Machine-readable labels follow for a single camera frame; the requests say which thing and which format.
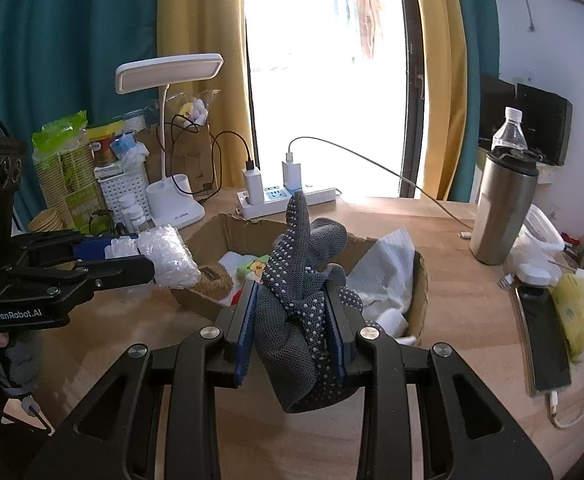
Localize white plastic container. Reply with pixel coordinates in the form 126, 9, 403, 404
509, 204, 566, 286

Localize black charging cable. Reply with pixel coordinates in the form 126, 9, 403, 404
169, 112, 255, 196

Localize black smartphone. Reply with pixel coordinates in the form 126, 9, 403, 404
513, 284, 573, 394

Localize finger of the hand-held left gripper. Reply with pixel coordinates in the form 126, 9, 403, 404
14, 230, 140, 261
2, 255, 156, 291

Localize long white charging cable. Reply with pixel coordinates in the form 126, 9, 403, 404
287, 136, 473, 240

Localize black door frame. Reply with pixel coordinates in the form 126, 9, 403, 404
394, 0, 427, 198

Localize teal curtain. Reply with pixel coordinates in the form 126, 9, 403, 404
452, 0, 503, 201
0, 0, 160, 211

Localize yellow tissue pack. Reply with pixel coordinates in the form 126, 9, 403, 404
551, 270, 584, 363

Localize large white charger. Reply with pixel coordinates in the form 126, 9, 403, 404
243, 167, 264, 206

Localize stainless steel tumbler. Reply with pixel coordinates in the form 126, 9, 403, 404
470, 147, 540, 267

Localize short white phone cable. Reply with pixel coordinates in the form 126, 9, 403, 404
547, 390, 584, 430

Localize clear water bottle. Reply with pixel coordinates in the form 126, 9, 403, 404
491, 106, 529, 152

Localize small white charger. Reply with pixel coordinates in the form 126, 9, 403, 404
282, 160, 303, 192

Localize white plastic bag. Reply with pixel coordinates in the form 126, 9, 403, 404
120, 142, 151, 171

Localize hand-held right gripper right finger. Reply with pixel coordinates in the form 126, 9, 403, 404
324, 285, 553, 480

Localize bubble wrap bag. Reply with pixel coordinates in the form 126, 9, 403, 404
109, 225, 201, 291

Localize clear bag with yellow toy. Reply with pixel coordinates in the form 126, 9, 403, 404
172, 89, 221, 128

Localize white power strip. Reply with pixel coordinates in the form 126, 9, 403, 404
237, 186, 337, 221

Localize grey dotted work glove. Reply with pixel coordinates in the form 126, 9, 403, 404
254, 191, 365, 415

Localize white desk lamp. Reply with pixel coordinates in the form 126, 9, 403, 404
115, 53, 224, 227

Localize white perforated basket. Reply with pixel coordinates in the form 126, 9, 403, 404
99, 169, 150, 226

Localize jar with yellow lid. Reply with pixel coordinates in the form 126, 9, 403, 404
88, 122, 125, 168

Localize brown fuzzy pouch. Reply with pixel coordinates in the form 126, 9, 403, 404
196, 264, 233, 306

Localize hanging clothes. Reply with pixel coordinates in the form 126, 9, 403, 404
332, 0, 387, 61

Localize green snack bag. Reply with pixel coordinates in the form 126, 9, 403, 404
32, 111, 90, 161

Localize brown paper bag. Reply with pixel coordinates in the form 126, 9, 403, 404
136, 122, 223, 198

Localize cardboard box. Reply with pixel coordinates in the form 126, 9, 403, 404
172, 212, 429, 351

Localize small snack packet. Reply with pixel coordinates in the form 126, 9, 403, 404
236, 255, 273, 281

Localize yellow curtain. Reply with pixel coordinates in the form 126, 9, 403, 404
158, 0, 255, 196
407, 0, 473, 201

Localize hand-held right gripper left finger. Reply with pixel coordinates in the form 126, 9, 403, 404
24, 280, 259, 480

